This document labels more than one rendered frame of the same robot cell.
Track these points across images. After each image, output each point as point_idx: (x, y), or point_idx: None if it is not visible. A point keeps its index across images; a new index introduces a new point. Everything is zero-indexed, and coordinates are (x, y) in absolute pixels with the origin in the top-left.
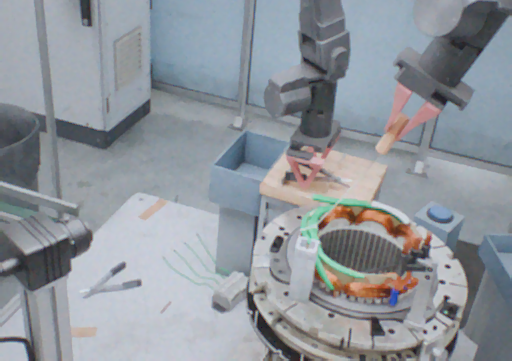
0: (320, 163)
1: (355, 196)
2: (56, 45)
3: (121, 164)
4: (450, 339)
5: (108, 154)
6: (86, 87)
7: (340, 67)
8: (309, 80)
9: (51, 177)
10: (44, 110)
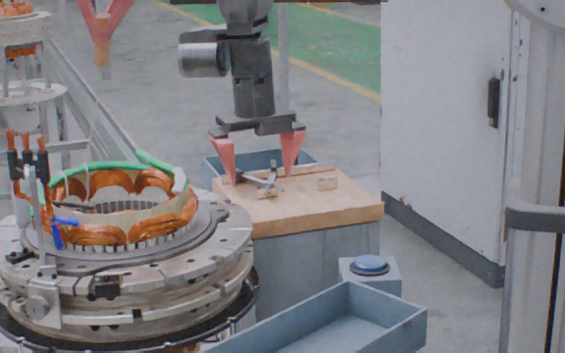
0: (221, 143)
1: (278, 210)
2: (467, 149)
3: (497, 308)
4: (97, 321)
5: (493, 294)
6: (486, 204)
7: (234, 17)
8: (211, 32)
9: (410, 297)
10: (448, 226)
